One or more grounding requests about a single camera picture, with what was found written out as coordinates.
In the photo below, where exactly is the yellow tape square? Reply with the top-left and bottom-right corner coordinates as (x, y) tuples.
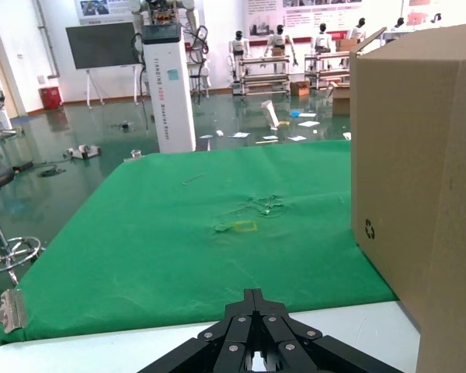
(234, 219), (259, 235)

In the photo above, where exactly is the white robot stand column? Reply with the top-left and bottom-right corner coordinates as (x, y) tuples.
(141, 23), (197, 155)

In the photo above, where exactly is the black floor cable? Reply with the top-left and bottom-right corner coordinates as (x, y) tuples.
(12, 160), (68, 179)

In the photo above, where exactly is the wall poster with photos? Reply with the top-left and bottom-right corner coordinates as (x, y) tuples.
(74, 0), (135, 26)

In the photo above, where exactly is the dark screen on stand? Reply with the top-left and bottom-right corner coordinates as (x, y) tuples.
(64, 21), (141, 109)

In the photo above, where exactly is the white humanoid robot with cables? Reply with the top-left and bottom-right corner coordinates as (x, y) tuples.
(130, 0), (213, 96)

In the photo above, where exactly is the red bin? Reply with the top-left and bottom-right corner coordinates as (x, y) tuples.
(41, 85), (62, 111)

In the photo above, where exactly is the white tube rack table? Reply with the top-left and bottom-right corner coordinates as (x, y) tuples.
(232, 54), (293, 99)
(304, 50), (353, 93)

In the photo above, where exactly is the small closed floor carton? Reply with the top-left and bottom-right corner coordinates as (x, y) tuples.
(289, 80), (311, 97)

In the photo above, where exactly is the grey device on floor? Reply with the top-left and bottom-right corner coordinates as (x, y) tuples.
(62, 143), (103, 161)

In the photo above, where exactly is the grey wall pipe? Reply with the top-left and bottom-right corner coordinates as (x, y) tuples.
(35, 0), (61, 79)

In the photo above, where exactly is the wall poster with red text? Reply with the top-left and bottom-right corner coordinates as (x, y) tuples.
(245, 0), (285, 38)

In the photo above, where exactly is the white leaning packet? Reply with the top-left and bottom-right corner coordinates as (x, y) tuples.
(260, 99), (282, 131)

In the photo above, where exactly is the large brown cardboard box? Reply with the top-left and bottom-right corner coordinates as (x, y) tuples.
(348, 21), (466, 373)

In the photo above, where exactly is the open floor carton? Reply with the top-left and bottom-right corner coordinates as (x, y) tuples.
(327, 81), (353, 116)

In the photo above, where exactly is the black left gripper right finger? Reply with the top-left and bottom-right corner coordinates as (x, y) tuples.
(255, 288), (405, 373)

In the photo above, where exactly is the green table cloth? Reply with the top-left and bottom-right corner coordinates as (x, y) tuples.
(0, 138), (399, 345)

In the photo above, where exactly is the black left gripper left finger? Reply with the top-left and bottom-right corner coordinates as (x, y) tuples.
(137, 288), (256, 373)

